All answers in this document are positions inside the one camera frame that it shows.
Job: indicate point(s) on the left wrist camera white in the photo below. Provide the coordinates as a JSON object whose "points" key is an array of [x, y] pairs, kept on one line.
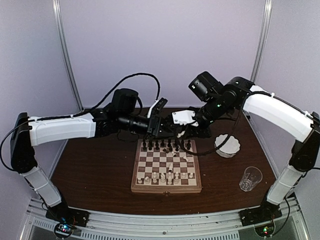
{"points": [[157, 107]]}

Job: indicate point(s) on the white scalloped bowl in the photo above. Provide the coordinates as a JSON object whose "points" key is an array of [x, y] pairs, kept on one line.
{"points": [[230, 148]]}

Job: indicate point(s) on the aluminium corner post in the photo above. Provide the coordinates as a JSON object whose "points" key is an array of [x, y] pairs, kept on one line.
{"points": [[264, 30], [66, 56]]}

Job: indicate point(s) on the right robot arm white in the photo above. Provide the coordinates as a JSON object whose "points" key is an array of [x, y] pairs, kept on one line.
{"points": [[300, 127]]}

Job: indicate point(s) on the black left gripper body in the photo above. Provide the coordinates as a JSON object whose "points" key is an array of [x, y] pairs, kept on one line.
{"points": [[126, 122]]}

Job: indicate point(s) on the dark rook far piece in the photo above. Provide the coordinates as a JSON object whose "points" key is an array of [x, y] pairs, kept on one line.
{"points": [[144, 145]]}

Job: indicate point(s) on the left aluminium corner post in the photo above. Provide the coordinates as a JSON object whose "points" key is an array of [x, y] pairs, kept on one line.
{"points": [[66, 56]]}

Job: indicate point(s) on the right aluminium corner post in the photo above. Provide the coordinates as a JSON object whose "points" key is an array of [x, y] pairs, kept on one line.
{"points": [[264, 30]]}

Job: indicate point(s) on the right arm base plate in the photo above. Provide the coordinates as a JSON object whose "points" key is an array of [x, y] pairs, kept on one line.
{"points": [[254, 216]]}

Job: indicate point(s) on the dark rook corner piece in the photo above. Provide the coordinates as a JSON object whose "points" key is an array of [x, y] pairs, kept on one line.
{"points": [[188, 145]]}

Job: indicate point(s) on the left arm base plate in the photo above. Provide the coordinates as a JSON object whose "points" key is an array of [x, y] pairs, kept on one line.
{"points": [[64, 214]]}

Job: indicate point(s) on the white knight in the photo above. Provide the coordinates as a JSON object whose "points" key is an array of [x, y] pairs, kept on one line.
{"points": [[170, 168]]}

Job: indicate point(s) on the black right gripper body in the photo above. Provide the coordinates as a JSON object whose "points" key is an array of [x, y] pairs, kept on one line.
{"points": [[215, 110]]}

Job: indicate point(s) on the wooden chess board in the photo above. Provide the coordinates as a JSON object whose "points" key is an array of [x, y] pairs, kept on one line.
{"points": [[162, 167]]}

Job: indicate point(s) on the aluminium front rail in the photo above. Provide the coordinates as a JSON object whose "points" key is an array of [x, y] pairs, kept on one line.
{"points": [[224, 225]]}

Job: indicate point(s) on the clear plastic cup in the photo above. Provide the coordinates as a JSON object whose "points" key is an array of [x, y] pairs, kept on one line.
{"points": [[250, 178]]}

